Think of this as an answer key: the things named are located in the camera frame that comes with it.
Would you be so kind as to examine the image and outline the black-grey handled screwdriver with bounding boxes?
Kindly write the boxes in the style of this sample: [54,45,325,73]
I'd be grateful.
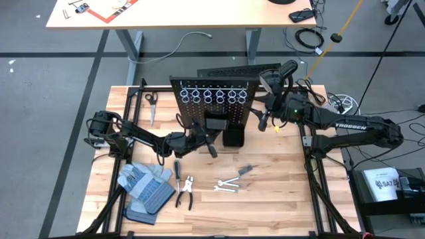
[173,159,183,195]

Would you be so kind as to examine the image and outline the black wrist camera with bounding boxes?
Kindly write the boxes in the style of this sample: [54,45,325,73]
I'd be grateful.
[203,137,219,159]
[258,111,271,133]

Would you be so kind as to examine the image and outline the grey floor cable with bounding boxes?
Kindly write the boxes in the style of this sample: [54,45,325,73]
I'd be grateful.
[127,31,214,65]

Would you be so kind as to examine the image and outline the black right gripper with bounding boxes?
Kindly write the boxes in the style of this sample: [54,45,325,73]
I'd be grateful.
[250,92,295,123]

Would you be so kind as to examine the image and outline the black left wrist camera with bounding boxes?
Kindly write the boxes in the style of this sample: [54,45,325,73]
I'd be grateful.
[203,137,219,159]

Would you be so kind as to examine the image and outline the white coiled cable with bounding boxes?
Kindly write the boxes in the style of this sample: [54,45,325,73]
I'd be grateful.
[328,94,361,116]

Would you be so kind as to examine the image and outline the black rectangular metal block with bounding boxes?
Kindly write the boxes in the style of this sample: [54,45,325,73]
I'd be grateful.
[237,164,258,177]

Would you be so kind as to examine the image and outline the small black plastic bin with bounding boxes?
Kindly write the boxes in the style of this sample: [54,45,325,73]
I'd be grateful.
[222,123,246,148]

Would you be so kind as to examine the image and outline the white power strip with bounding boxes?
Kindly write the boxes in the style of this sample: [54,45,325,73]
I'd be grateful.
[320,99,339,116]

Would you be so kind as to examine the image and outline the light wood table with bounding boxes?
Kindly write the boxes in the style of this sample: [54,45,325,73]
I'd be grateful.
[45,0,317,86]

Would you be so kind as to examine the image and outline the black-handled scissors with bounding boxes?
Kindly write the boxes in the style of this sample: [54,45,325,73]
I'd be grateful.
[144,92,159,128]

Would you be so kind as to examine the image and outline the yellow hanging cord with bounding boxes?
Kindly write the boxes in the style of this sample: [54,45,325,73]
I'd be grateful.
[303,0,366,81]

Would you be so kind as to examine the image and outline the white label box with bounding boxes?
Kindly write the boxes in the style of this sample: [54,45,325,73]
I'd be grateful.
[361,167,402,203]

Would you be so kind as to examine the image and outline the black perforated panel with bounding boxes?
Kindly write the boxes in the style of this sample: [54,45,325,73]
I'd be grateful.
[197,62,282,79]

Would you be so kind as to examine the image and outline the blue-striped grey work glove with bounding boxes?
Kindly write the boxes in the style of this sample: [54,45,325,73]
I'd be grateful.
[123,198,159,226]
[117,162,177,215]

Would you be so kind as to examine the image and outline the black-handled pliers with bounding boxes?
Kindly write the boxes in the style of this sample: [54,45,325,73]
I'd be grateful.
[175,175,195,212]

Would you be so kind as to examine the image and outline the black metal pegboard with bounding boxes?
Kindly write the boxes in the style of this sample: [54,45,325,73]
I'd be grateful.
[169,76,261,131]

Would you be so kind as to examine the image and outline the black slanting cable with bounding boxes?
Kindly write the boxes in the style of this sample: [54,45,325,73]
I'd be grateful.
[353,0,414,116]

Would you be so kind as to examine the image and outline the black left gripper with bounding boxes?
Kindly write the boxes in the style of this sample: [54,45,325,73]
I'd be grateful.
[165,119,220,159]

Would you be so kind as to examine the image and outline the black smartphone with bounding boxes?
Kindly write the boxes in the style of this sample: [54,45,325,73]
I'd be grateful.
[288,9,316,24]

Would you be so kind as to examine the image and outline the black coiled cable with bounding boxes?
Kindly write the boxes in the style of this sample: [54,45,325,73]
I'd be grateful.
[294,27,325,50]

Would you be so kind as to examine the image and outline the black equipment cart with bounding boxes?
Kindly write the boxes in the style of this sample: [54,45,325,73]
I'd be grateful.
[347,167,425,233]

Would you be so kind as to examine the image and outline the cart with black wheel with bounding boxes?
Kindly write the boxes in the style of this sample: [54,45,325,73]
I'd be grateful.
[381,0,425,27]

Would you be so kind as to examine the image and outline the black aluminium table frame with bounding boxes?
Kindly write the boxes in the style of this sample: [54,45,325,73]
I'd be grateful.
[78,78,365,239]

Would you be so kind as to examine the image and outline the red-bordered white mat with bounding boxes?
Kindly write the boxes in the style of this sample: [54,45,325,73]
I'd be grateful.
[86,0,139,25]

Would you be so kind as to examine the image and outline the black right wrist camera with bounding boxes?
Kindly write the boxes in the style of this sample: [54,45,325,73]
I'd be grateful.
[258,111,271,133]

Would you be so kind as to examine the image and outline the small black-grey device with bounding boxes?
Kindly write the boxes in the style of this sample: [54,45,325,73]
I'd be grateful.
[74,3,91,15]

